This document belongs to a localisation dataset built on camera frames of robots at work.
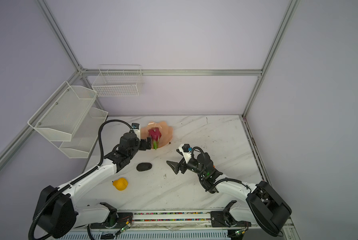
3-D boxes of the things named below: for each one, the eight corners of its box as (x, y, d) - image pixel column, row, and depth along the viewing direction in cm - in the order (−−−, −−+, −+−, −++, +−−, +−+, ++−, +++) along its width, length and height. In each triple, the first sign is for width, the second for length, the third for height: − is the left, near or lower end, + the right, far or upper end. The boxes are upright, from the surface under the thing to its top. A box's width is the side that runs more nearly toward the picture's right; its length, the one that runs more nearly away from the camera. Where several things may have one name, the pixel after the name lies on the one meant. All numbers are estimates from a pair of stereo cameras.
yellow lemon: (112, 190, 84) (110, 188, 81) (115, 180, 88) (113, 178, 84) (126, 190, 84) (123, 188, 81) (128, 180, 88) (126, 178, 84)
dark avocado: (139, 174, 91) (137, 170, 87) (137, 168, 94) (135, 164, 89) (152, 169, 94) (151, 165, 89) (151, 163, 96) (149, 159, 92)
